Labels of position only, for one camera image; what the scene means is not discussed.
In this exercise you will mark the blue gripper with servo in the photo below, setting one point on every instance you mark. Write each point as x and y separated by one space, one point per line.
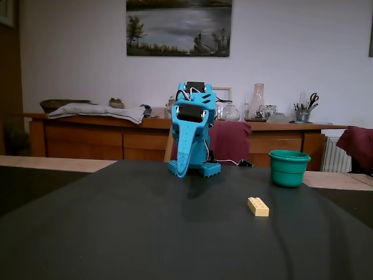
190 114

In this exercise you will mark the cream lego brick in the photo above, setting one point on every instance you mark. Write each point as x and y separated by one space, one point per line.
258 207

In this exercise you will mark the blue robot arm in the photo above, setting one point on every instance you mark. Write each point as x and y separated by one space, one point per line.
207 99

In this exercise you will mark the white servo lead to board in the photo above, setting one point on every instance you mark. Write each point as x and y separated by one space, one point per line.
228 161

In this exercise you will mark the white decorated tureen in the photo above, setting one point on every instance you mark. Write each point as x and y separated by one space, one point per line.
171 108

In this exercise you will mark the burgundy chair behind robot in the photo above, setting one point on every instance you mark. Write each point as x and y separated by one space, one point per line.
233 140

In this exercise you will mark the round clear glass jar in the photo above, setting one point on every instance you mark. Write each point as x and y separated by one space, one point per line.
231 113

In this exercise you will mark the small controller board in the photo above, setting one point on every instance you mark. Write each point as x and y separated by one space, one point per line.
245 163

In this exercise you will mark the small ceramic jar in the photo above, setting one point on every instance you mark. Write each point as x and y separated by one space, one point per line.
116 103

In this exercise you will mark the dark grey mat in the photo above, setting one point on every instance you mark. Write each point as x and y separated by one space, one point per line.
163 233

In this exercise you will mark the tall pinkish glass vase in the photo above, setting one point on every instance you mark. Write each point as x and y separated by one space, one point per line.
258 102

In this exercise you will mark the blue and white mug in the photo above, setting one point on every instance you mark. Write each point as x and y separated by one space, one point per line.
271 110

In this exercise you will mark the folded grey cloth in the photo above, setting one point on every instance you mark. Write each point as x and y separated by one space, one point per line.
96 111

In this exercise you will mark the wooden sideboard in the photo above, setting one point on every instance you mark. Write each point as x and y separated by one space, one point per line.
87 140

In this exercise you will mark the green plastic cup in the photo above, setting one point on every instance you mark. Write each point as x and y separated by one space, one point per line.
288 170

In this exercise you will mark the metal pen holder cup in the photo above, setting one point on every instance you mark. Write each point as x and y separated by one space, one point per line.
303 116

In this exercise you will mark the lake landscape painting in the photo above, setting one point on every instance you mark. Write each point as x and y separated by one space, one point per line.
177 26

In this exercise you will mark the dark shallow bowl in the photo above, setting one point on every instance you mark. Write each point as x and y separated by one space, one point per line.
55 103

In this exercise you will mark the white radiator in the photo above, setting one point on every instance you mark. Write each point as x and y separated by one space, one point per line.
338 157

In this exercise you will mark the white picture frame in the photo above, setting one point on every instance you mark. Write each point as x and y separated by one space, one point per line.
228 88

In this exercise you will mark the burgundy chair with dark frame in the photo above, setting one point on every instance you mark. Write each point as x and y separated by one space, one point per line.
358 146

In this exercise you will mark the narrow dark wall frame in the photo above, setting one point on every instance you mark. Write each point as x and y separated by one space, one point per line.
371 29

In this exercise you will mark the dark framed wall picture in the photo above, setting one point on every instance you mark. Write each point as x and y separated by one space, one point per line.
6 11

